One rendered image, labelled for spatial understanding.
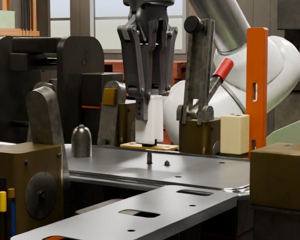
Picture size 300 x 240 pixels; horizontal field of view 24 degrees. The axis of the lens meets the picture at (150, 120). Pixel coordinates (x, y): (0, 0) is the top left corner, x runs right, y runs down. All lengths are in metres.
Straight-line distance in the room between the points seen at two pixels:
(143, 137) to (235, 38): 0.76
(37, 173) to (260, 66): 0.41
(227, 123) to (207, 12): 0.65
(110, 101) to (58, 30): 7.96
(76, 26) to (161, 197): 8.10
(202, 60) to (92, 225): 0.51
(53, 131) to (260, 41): 0.37
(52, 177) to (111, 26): 7.88
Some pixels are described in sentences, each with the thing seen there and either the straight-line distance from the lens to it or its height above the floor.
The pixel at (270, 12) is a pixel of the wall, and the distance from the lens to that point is 7.92.
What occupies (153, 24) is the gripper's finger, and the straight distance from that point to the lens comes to 0.98.
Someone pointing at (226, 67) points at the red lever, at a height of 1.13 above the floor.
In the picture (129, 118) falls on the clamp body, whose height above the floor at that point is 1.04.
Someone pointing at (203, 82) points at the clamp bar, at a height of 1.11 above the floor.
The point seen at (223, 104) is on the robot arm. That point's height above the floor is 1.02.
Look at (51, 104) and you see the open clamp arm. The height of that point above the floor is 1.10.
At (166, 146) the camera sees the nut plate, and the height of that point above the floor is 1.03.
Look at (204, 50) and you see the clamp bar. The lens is 1.13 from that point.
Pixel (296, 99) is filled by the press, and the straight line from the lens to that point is 6.77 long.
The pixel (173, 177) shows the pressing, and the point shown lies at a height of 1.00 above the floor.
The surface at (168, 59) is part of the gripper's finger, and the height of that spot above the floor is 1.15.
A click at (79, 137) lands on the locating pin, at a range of 1.08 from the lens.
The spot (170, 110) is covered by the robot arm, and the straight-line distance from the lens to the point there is 1.76.
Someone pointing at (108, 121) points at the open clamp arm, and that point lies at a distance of 1.23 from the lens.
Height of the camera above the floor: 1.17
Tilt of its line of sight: 6 degrees down
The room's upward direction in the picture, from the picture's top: straight up
